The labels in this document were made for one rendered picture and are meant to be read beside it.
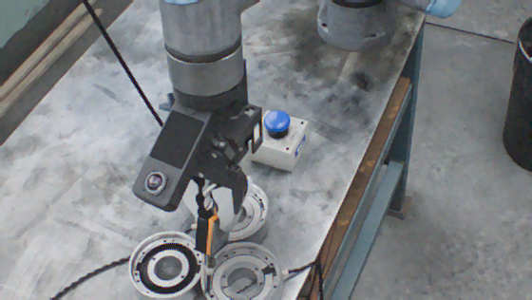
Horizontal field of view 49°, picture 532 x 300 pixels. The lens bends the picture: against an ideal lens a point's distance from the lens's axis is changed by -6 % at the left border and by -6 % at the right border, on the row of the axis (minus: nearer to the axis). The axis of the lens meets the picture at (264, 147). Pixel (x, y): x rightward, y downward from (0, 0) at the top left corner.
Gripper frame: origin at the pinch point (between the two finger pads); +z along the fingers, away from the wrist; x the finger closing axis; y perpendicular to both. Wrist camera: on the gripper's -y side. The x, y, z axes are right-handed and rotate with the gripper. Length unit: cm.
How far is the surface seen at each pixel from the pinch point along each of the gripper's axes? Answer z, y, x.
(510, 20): 67, 193, -21
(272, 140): 5.4, 21.9, 2.9
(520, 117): 57, 116, -33
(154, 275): 10.6, -4.0, 7.8
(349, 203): 33, 39, -5
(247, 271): 10.5, 2.3, -3.1
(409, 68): 25, 78, -5
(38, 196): 13.2, 1.5, 35.2
